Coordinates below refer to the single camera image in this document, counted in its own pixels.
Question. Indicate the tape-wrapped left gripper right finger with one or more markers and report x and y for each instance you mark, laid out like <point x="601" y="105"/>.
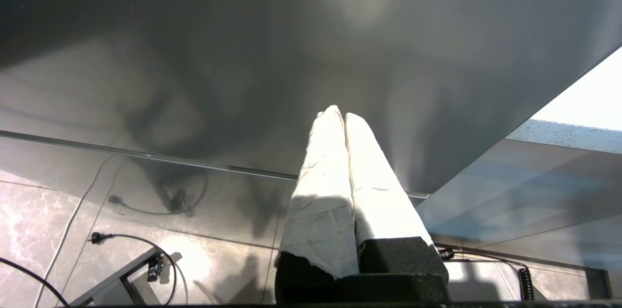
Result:
<point x="384" y="206"/>

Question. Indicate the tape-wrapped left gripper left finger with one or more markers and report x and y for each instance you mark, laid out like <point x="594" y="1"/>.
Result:
<point x="320" y="211"/>

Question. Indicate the grey under-counter cabinet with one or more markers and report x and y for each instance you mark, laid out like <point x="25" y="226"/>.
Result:
<point x="525" y="191"/>

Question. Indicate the grey metal frame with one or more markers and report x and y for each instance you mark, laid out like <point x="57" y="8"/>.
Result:
<point x="116" y="279"/>

